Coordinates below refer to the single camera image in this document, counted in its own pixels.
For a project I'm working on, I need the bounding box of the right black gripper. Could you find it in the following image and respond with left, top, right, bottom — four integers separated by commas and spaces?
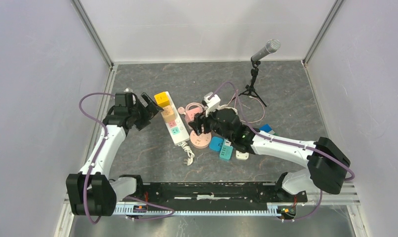
189, 105, 233, 142

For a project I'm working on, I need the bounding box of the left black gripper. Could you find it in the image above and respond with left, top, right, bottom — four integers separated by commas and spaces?
128, 93, 163, 131

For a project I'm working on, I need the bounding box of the pink cube plug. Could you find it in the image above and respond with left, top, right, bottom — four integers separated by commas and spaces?
185, 107, 202, 123

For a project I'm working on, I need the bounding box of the round pink socket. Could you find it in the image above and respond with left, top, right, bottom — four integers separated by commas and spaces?
190, 131, 212, 149

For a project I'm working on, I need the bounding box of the blue plug adapter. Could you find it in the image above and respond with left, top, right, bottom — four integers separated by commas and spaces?
208, 136, 224, 153

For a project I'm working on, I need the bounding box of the white power strip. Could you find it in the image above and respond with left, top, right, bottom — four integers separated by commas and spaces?
165, 91, 190, 146

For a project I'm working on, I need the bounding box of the teal power strip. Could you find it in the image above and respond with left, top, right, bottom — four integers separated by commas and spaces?
219, 139, 233, 161

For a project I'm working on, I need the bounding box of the white plug adapter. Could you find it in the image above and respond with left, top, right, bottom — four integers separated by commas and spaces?
236, 151, 249, 160

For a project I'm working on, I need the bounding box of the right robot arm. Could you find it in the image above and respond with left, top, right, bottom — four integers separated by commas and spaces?
189, 109, 355, 201

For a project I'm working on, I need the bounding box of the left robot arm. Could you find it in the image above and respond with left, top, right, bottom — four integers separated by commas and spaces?
66, 92, 163, 218

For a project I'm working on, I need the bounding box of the yellow cube plug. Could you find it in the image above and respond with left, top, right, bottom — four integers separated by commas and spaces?
154, 91, 170, 108

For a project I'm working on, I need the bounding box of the orange cube plug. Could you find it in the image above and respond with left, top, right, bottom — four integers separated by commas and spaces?
161, 105, 176, 123

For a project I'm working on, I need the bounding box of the black tripod stand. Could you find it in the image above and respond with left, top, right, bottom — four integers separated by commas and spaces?
238, 60, 267, 107

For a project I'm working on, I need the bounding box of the blue white green block stack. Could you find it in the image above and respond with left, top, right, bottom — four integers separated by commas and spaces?
259, 124, 277, 136

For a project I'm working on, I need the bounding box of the grey microphone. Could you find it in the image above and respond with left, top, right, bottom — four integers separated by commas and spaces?
250, 39, 281, 62

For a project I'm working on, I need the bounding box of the pink cable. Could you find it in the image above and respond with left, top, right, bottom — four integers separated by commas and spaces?
177, 90, 266, 124

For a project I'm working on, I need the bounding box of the white power strip cord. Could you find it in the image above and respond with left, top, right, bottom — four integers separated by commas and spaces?
180, 141, 195, 166

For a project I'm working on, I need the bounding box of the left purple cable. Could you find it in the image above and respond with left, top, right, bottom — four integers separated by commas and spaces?
79, 92, 175, 225

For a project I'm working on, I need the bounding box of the purple cable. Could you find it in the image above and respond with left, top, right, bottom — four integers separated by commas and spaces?
208, 81, 356, 223
79, 92, 175, 225

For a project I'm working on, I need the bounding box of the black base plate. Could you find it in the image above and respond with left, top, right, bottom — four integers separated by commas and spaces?
132, 182, 308, 211

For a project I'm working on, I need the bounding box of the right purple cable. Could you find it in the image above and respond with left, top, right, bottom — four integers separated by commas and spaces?
208, 81, 356, 223

